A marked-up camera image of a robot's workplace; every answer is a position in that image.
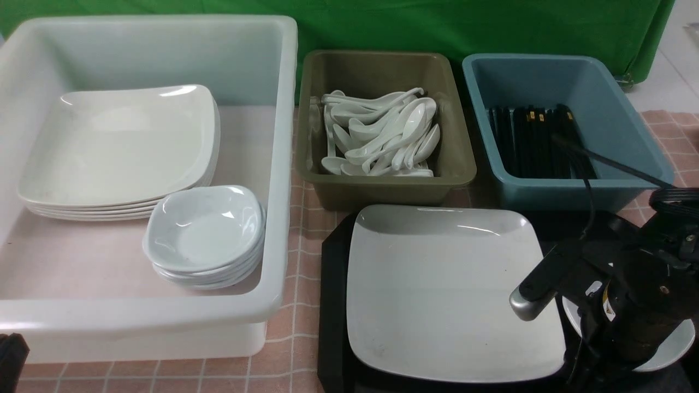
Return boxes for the lower stacked small bowls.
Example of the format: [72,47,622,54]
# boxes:
[142,209,265,290]

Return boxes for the small white sauce dish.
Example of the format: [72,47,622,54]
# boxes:
[561,297,696,373]

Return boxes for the bundle of black chopsticks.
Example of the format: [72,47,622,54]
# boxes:
[488,104,597,180]

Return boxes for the black cable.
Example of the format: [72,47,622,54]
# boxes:
[550,134,675,241]

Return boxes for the green backdrop cloth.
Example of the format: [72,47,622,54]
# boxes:
[2,1,674,108]

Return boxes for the white square rice plate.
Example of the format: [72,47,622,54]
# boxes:
[346,205,566,383]

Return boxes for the black serving tray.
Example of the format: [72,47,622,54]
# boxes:
[317,210,699,393]

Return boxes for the top white stacked plate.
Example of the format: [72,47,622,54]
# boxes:
[17,85,220,208]

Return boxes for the top small white bowl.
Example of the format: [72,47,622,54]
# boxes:
[142,186,265,273]

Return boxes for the pink checkered tablecloth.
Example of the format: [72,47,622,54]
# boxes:
[16,110,697,392]

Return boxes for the large white plastic bin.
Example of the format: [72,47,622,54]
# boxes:
[2,15,299,363]

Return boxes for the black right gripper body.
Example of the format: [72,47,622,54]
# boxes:
[510,218,697,366]

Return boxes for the olive green plastic bin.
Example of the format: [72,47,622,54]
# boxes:
[294,50,477,211]

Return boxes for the lower stacked white plates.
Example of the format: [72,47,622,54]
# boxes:
[24,101,221,222]

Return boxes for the blue plastic bin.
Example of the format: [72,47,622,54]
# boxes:
[462,53,674,211]

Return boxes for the black object at corner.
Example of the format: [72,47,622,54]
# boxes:
[1,333,29,392]

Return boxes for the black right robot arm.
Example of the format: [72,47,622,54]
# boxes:
[510,187,697,367]

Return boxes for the pile of white spoons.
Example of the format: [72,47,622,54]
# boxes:
[308,88,442,177]

